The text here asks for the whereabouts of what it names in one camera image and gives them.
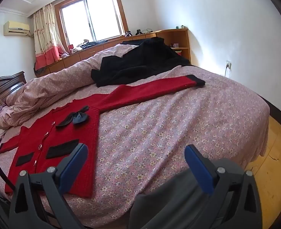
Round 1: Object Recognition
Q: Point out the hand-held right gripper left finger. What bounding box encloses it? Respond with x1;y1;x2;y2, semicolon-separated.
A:
9;143;88;229

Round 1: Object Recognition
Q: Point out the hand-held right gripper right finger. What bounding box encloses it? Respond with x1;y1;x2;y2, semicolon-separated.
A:
184;144;262;229

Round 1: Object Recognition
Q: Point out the red knit cardigan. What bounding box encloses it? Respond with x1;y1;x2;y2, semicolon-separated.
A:
0;75;206;198

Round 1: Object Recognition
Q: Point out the pile of clothes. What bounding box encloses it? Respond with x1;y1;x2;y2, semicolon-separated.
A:
70;39;107;53

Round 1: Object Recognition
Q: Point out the grey cloth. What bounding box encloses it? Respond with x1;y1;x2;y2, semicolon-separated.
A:
128;159;227;229

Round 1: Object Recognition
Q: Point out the bed with floral sheet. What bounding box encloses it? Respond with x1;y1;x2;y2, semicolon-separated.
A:
0;43;271;229

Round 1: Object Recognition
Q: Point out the pink floral duvet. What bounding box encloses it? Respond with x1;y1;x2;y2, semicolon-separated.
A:
0;43;141;130

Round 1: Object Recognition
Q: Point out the dark wooden headboard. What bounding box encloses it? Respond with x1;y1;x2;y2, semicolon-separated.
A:
0;71;27;134

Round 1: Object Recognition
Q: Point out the black garment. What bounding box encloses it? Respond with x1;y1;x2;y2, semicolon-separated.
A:
91;37;191;88

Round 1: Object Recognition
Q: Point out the light wooden cabinet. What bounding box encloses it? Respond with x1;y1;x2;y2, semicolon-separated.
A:
36;28;191;78

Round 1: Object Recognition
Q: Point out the cream and red curtain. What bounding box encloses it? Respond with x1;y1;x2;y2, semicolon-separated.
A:
33;3;66;68

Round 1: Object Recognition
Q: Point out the cream air conditioner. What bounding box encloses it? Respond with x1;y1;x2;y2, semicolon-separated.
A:
4;21;31;37

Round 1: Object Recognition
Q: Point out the wooden framed window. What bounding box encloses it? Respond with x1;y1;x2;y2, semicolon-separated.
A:
55;0;129;50

